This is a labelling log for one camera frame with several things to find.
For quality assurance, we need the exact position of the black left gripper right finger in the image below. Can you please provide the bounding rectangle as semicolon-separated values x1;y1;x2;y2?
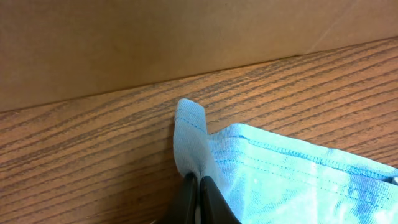
200;176;241;224

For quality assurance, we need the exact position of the light blue printed t-shirt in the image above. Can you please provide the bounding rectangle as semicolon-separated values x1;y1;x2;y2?
173;99;397;224

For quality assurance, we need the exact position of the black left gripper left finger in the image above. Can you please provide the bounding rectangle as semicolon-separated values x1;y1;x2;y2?
161;173;198;224

